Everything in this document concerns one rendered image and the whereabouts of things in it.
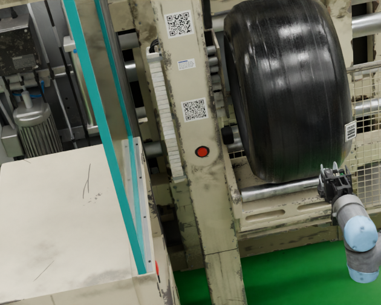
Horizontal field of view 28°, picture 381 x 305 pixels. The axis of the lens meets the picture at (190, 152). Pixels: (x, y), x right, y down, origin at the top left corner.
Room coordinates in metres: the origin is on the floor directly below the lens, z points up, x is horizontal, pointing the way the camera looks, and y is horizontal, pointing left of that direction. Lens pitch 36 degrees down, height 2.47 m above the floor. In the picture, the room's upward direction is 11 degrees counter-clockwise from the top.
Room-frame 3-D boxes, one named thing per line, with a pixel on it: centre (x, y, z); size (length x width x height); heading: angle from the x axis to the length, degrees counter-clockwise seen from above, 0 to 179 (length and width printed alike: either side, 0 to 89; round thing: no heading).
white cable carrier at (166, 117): (1.97, 0.05, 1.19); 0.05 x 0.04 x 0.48; 0
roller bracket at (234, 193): (2.02, -0.11, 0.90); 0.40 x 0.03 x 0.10; 0
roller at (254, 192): (1.88, -0.30, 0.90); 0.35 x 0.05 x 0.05; 90
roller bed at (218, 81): (2.40, -0.07, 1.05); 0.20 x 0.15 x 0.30; 90
